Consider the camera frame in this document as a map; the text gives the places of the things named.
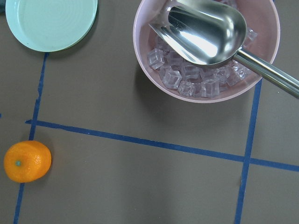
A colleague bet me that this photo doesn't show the pink bowl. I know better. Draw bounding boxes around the pink bowl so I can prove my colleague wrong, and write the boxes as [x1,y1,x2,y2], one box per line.
[132,0,280,104]

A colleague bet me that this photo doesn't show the light green plate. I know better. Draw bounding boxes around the light green plate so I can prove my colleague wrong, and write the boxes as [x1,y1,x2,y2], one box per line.
[5,0,98,52]

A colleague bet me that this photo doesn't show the orange mandarin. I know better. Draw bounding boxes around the orange mandarin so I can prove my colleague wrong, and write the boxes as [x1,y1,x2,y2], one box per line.
[4,140,52,183]

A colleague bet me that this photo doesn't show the clear ice cubes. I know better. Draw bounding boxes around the clear ice cubes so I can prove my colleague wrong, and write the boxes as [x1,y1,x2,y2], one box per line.
[147,36,253,98]

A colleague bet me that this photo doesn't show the metal ice scoop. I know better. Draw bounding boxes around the metal ice scoop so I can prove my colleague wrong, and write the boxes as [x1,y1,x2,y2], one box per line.
[149,0,299,98]

